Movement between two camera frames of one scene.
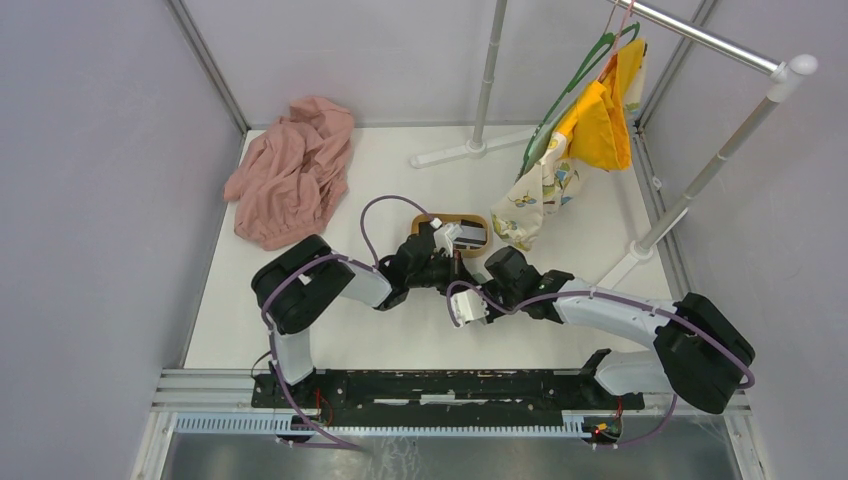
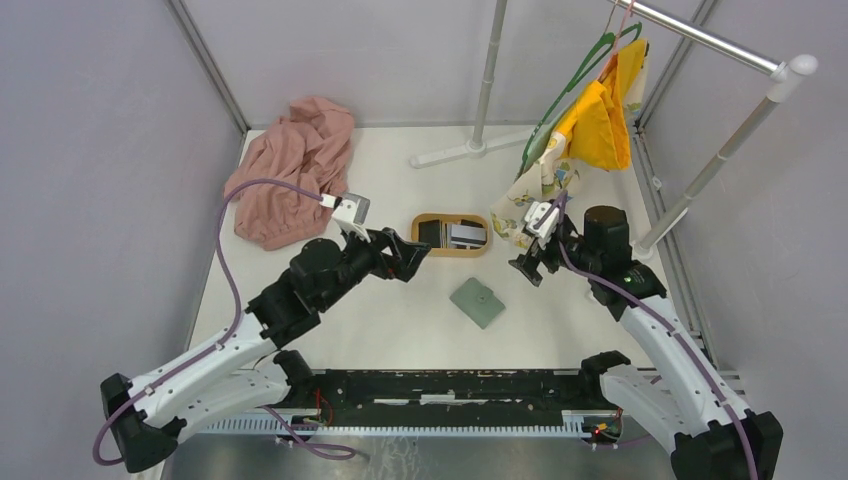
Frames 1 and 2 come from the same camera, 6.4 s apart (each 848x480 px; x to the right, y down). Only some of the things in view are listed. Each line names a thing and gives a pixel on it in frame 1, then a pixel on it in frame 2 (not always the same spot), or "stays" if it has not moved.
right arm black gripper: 493,312 -> 528,263
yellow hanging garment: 597,129 stays
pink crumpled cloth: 293,173 stays
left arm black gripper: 456,270 -> 406,257
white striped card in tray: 472,235 stays
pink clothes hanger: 618,41 stays
